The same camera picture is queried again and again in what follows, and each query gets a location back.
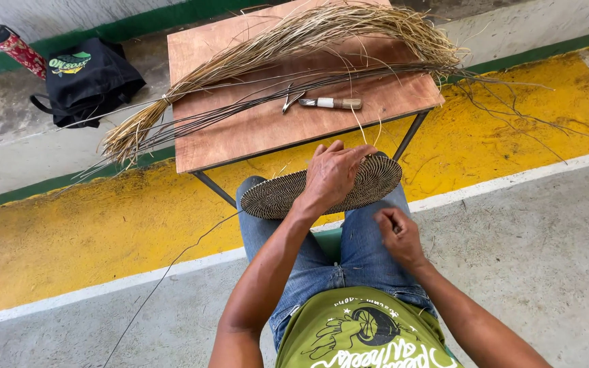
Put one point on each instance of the person's left hand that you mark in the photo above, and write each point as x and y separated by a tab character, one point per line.
331	179

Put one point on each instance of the person's right hand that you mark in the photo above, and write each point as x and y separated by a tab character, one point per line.
403	241

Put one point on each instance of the wooden table with metal legs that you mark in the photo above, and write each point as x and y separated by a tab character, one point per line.
253	128

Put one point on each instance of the person's green printed t-shirt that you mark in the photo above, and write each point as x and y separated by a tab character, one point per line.
350	332

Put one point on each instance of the small metal pliers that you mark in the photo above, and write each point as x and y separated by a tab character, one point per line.
290	99

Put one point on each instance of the green stool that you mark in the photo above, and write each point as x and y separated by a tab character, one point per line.
329	243

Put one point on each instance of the person's left fingers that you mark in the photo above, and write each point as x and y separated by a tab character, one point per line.
343	150

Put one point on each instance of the oval woven basket base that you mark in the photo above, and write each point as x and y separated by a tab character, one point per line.
274	197

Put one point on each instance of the bundle of tan grass fibres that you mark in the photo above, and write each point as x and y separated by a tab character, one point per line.
284	43

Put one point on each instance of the long dark fibre strand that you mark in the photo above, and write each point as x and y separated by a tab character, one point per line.
172	266

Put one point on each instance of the loose tan fibre strands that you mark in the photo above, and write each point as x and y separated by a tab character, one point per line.
358	125

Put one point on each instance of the red patterned bottle black cap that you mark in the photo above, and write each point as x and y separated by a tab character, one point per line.
21	51

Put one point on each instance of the bundle of dark thin strands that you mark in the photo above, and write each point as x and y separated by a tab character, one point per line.
233	105

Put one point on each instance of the black bag with green print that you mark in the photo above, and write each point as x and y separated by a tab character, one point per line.
87	84

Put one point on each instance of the person's right fingers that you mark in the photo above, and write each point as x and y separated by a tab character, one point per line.
387	221

